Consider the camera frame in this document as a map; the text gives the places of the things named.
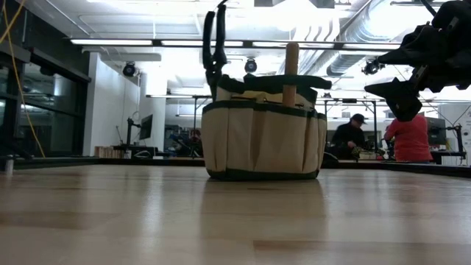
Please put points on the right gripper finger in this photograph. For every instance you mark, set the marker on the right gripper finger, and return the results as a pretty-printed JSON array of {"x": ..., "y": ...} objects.
[
  {"x": 419, "y": 49},
  {"x": 401, "y": 101}
]

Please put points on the monitor on black arm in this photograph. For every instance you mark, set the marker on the monitor on black arm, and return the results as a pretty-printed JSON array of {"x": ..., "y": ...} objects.
[{"x": 439, "y": 134}]

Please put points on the person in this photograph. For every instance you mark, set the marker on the person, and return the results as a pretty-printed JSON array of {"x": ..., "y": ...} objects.
[
  {"x": 410, "y": 141},
  {"x": 347, "y": 138}
]

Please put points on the black chair back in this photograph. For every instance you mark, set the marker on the black chair back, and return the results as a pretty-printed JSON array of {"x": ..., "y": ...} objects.
[{"x": 331, "y": 158}]

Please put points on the black monitor on stand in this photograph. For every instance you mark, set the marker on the black monitor on stand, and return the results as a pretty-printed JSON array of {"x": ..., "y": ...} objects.
[{"x": 146, "y": 127}]

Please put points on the black case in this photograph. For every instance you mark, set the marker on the black case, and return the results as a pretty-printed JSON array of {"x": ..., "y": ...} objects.
[{"x": 141, "y": 152}]

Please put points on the overhead light bar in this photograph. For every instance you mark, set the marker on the overhead light bar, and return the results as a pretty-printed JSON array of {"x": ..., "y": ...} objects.
[{"x": 110, "y": 42}]

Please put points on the stack of wooden boards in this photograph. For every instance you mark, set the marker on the stack of wooden boards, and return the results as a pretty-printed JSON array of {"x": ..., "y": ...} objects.
[{"x": 108, "y": 152}]

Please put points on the black metal frame stand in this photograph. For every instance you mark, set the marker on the black metal frame stand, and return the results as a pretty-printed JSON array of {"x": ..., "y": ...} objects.
[{"x": 375, "y": 129}]

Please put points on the black ceiling camera cluster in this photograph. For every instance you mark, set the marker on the black ceiling camera cluster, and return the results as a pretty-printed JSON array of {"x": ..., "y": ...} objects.
[{"x": 371, "y": 67}]

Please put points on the black table edge frame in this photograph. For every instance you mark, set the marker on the black table edge frame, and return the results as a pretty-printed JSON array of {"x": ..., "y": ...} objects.
[{"x": 404, "y": 167}]

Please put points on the silver ceiling duct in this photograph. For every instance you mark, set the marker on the silver ceiling duct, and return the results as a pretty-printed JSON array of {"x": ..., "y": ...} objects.
[{"x": 346, "y": 62}]

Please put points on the round black ceiling camera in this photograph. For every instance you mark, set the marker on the round black ceiling camera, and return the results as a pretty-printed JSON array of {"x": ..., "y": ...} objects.
[
  {"x": 129, "y": 70},
  {"x": 251, "y": 65}
]

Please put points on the small grey metal post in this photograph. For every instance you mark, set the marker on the small grey metal post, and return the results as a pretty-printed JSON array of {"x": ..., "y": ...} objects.
[{"x": 9, "y": 165}]

